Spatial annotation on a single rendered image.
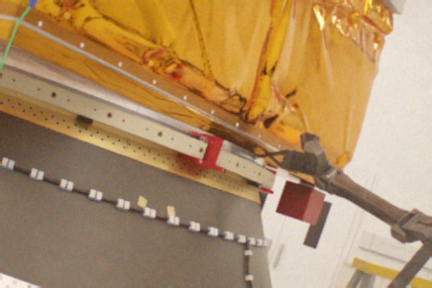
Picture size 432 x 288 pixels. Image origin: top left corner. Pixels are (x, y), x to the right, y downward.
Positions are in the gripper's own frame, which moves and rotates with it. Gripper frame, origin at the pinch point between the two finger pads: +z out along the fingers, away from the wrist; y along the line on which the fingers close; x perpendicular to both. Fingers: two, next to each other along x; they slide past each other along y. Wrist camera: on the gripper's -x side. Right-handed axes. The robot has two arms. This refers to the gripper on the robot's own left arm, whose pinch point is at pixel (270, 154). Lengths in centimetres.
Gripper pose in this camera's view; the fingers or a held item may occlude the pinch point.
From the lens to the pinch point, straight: 266.3
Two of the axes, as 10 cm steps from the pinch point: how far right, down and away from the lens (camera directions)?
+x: -3.3, 9.4, -0.6
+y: -4.8, -2.2, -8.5
